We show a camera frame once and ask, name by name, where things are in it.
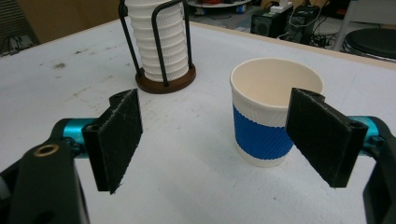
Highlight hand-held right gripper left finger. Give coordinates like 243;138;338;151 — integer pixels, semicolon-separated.
62;88;145;196

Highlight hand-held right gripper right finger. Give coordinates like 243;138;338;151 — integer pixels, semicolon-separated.
284;87;380;189

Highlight blue banded paper cup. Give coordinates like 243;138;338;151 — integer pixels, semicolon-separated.
229;57;325;169

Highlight black wire cup holder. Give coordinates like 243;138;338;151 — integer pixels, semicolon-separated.
117;0;197;95

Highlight stack of white paper cups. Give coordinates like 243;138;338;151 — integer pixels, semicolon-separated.
124;0;191;83

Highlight white foam mat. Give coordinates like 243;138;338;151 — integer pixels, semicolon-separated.
0;17;396;224

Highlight black round stool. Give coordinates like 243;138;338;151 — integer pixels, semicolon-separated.
341;27;396;63

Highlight dark computer case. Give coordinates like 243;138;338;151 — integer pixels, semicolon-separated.
285;4;322;45

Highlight black computer tower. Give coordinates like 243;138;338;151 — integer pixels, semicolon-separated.
249;11;291;39

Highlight brown board panel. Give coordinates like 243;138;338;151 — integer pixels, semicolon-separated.
17;0;121;45

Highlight white power strip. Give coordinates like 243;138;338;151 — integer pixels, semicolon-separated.
268;1;294;14

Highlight white round table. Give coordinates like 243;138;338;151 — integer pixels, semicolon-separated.
186;0;252;9

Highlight white metal post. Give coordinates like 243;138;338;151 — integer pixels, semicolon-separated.
331;0;360;52

